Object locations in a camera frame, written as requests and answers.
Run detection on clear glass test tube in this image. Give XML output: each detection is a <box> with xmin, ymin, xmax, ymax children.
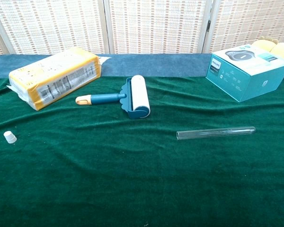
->
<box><xmin>176</xmin><ymin>126</ymin><xmax>257</xmax><ymax>140</ymax></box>

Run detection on white rubber stopper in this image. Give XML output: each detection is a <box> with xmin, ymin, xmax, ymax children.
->
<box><xmin>3</xmin><ymin>131</ymin><xmax>18</xmax><ymax>144</ymax></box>

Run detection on blue lint roller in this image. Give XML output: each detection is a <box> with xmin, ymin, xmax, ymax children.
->
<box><xmin>75</xmin><ymin>75</ymin><xmax>151</xmax><ymax>120</ymax></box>

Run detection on blue table cover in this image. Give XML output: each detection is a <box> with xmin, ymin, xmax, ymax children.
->
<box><xmin>0</xmin><ymin>53</ymin><xmax>213</xmax><ymax>80</ymax></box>

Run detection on green velvet cloth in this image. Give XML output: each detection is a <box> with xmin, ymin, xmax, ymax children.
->
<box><xmin>0</xmin><ymin>75</ymin><xmax>284</xmax><ymax>227</ymax></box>

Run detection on yellow tissue pack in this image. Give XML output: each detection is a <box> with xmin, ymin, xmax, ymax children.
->
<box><xmin>6</xmin><ymin>46</ymin><xmax>112</xmax><ymax>111</ymax></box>

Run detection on teal product box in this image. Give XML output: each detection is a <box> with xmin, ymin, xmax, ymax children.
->
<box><xmin>205</xmin><ymin>44</ymin><xmax>284</xmax><ymax>103</ymax></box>

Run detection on yellow plush toy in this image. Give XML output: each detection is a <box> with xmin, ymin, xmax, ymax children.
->
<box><xmin>254</xmin><ymin>35</ymin><xmax>284</xmax><ymax>77</ymax></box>

